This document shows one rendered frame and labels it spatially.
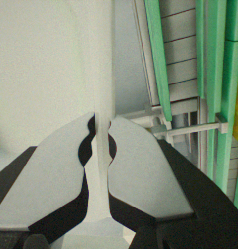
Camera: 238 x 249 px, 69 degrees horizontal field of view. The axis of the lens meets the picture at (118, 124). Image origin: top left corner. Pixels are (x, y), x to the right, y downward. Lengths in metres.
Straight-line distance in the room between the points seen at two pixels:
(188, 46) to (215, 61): 0.08
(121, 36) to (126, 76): 0.10
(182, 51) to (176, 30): 0.04
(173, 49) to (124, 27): 0.16
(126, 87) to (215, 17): 0.29
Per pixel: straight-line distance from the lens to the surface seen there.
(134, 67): 0.48
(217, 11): 0.27
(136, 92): 0.50
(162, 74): 0.26
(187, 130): 0.32
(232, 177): 0.57
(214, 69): 0.29
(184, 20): 0.34
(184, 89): 0.37
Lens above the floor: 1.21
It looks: 58 degrees down
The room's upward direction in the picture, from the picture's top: 174 degrees counter-clockwise
